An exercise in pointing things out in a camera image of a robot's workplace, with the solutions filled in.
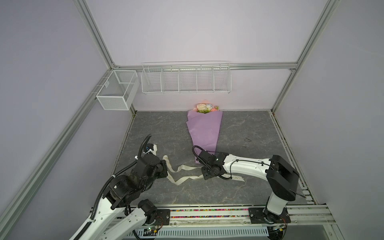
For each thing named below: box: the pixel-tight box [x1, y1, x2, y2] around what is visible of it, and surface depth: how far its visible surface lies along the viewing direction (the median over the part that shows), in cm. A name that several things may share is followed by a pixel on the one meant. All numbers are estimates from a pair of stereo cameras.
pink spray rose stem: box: [211, 105, 220, 112], surface depth 122 cm
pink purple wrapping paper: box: [186, 108, 223, 164], surface depth 109 cm
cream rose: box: [196, 103, 207, 111], surface depth 117 cm
